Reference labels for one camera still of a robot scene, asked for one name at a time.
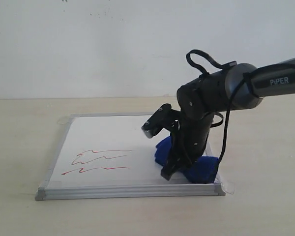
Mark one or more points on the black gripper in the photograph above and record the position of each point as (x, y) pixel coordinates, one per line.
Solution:
(188, 143)

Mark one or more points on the blue microfiber cloth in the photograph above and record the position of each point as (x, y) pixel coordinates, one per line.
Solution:
(203, 171)

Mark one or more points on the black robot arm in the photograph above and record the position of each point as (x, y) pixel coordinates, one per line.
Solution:
(237, 87)

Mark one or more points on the white board with aluminium frame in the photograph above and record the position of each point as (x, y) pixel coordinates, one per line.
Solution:
(108, 156)

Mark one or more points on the clear tape front right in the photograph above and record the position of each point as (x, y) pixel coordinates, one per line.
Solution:
(224, 188)

